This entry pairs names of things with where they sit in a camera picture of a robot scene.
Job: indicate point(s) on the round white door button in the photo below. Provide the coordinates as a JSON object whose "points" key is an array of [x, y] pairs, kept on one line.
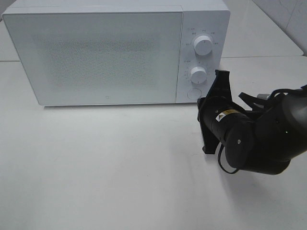
{"points": [[194, 94]]}

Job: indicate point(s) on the white timer knob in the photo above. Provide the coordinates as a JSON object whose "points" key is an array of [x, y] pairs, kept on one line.
{"points": [[198, 75]]}

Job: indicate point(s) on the upper white power knob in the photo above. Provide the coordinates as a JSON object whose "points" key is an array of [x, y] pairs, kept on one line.
{"points": [[203, 45]]}

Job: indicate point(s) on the white microwave door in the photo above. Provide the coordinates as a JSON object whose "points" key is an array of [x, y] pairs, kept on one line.
{"points": [[90, 59]]}

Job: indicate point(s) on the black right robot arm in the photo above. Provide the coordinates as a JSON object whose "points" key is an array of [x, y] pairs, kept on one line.
{"points": [[262, 139]]}

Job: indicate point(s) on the white microwave oven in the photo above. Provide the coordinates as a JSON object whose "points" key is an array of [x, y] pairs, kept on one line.
{"points": [[199, 17]]}

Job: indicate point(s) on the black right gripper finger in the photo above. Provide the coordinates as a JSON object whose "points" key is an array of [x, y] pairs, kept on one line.
{"points": [[221, 85], [209, 139]]}

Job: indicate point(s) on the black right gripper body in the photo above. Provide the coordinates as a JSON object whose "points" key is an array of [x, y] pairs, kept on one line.
{"points": [[220, 116]]}

